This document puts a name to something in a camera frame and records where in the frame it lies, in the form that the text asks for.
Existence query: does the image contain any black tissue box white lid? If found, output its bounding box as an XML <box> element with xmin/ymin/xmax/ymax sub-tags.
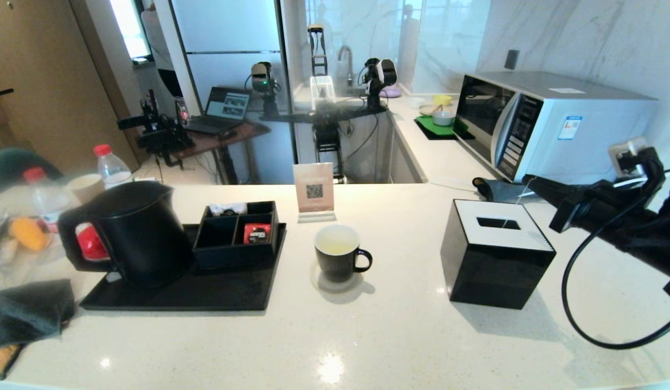
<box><xmin>440</xmin><ymin>199</ymin><xmax>557</xmax><ymax>310</ymax></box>

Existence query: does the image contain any bright window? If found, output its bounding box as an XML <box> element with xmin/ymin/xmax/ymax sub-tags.
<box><xmin>108</xmin><ymin>0</ymin><xmax>156</xmax><ymax>62</ymax></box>

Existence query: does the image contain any brown wooden side table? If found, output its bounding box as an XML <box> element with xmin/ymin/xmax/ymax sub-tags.
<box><xmin>172</xmin><ymin>120</ymin><xmax>270</xmax><ymax>185</ymax></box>

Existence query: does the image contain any beige QR code sign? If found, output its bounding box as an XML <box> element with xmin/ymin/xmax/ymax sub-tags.
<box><xmin>293</xmin><ymin>162</ymin><xmax>337</xmax><ymax>224</ymax></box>

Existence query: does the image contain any grey tea bag sachet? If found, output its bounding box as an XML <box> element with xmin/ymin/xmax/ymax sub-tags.
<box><xmin>500</xmin><ymin>176</ymin><xmax>537</xmax><ymax>231</ymax></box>

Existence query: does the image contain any right wrist camera silver box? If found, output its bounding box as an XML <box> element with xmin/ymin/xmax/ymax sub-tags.
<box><xmin>609</xmin><ymin>136</ymin><xmax>665</xmax><ymax>179</ymax></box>

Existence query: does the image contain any black tripod stand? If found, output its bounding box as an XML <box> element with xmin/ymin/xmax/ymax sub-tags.
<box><xmin>117</xmin><ymin>89</ymin><xmax>196</xmax><ymax>166</ymax></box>

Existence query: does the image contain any dark green cloth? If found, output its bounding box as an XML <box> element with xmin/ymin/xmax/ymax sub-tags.
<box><xmin>0</xmin><ymin>279</ymin><xmax>75</xmax><ymax>353</ymax></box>

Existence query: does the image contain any white cable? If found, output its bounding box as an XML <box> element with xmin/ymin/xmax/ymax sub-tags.
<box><xmin>611</xmin><ymin>167</ymin><xmax>670</xmax><ymax>189</ymax></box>

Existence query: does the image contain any white wire basket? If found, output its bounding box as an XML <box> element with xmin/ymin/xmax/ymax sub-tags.
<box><xmin>310</xmin><ymin>76</ymin><xmax>336</xmax><ymax>112</ymax></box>

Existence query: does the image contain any grey camera head green light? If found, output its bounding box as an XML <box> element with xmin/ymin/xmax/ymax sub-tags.
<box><xmin>250</xmin><ymin>61</ymin><xmax>279</xmax><ymax>117</ymax></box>

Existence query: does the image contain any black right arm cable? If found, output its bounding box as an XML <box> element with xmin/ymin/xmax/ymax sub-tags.
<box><xmin>561</xmin><ymin>157</ymin><xmax>670</xmax><ymax>350</ymax></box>

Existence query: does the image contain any silver refrigerator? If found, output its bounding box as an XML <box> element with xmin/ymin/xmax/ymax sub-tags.
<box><xmin>170</xmin><ymin>0</ymin><xmax>295</xmax><ymax>185</ymax></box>

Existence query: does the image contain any black electric kettle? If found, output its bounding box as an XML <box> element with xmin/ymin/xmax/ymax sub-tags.
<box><xmin>56</xmin><ymin>180</ymin><xmax>194</xmax><ymax>288</ymax></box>

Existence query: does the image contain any silver microwave oven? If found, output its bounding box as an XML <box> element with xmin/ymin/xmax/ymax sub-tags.
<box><xmin>454</xmin><ymin>71</ymin><xmax>660</xmax><ymax>186</ymax></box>

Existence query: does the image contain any red Nescafe sachet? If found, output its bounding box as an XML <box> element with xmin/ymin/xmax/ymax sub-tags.
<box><xmin>243</xmin><ymin>223</ymin><xmax>272</xmax><ymax>244</ymax></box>

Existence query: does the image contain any green mat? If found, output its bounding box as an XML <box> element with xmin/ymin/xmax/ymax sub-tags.
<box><xmin>414</xmin><ymin>115</ymin><xmax>471</xmax><ymax>141</ymax></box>

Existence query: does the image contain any teal chair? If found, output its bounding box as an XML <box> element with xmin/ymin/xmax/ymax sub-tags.
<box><xmin>0</xmin><ymin>147</ymin><xmax>62</xmax><ymax>190</ymax></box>

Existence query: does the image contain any clear water bottle red cap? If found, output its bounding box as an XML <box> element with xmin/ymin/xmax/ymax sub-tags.
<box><xmin>93</xmin><ymin>144</ymin><xmax>132</xmax><ymax>187</ymax></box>
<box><xmin>22</xmin><ymin>167</ymin><xmax>71</xmax><ymax>218</ymax></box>

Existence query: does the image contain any black compartment organizer box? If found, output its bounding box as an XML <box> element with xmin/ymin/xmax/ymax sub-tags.
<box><xmin>193</xmin><ymin>200</ymin><xmax>281</xmax><ymax>271</ymax></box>

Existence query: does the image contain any round white coaster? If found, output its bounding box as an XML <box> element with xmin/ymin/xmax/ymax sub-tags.
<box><xmin>310</xmin><ymin>259</ymin><xmax>364</xmax><ymax>294</ymax></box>

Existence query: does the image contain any black mug white inside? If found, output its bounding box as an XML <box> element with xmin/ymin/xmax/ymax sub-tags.
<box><xmin>314</xmin><ymin>224</ymin><xmax>373</xmax><ymax>283</ymax></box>

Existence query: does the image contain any orange toy fruit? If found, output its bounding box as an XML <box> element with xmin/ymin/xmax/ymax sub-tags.
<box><xmin>9</xmin><ymin>217</ymin><xmax>47</xmax><ymax>251</ymax></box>

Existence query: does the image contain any chrome sink faucet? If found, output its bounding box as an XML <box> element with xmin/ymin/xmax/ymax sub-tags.
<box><xmin>338</xmin><ymin>45</ymin><xmax>353</xmax><ymax>87</ymax></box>

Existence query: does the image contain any black upright gripper frame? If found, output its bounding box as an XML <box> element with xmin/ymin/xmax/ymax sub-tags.
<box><xmin>307</xmin><ymin>24</ymin><xmax>328</xmax><ymax>76</ymax></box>

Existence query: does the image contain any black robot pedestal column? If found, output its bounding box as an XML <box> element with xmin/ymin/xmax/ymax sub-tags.
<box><xmin>313</xmin><ymin>122</ymin><xmax>346</xmax><ymax>184</ymax></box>

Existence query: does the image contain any open laptop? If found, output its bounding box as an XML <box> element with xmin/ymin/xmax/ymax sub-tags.
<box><xmin>186</xmin><ymin>86</ymin><xmax>252</xmax><ymax>135</ymax></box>

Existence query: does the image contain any brown woven mat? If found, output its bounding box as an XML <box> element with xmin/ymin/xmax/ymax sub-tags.
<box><xmin>0</xmin><ymin>344</ymin><xmax>21</xmax><ymax>380</ymax></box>

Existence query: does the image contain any brown wooden door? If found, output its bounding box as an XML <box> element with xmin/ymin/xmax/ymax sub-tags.
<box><xmin>0</xmin><ymin>0</ymin><xmax>140</xmax><ymax>174</ymax></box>

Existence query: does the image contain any black serving tray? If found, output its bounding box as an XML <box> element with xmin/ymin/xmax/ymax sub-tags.
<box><xmin>79</xmin><ymin>222</ymin><xmax>287</xmax><ymax>312</ymax></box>

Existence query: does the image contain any brown paper cup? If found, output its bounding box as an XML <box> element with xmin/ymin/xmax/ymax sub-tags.
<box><xmin>66</xmin><ymin>173</ymin><xmax>105</xmax><ymax>204</ymax></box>

